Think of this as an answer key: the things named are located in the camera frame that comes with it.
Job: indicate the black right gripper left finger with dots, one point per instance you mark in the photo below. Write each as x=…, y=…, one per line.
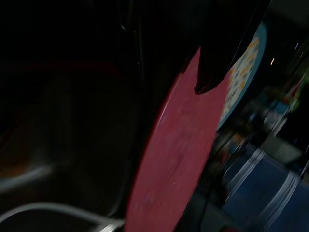
x=166, y=36

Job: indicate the pink plate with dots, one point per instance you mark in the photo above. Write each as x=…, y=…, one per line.
x=173, y=145

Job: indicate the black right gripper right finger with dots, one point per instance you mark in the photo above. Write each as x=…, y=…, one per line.
x=222, y=36

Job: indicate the lemon patterned blue-rimmed plate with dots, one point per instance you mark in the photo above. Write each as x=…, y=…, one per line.
x=241, y=72

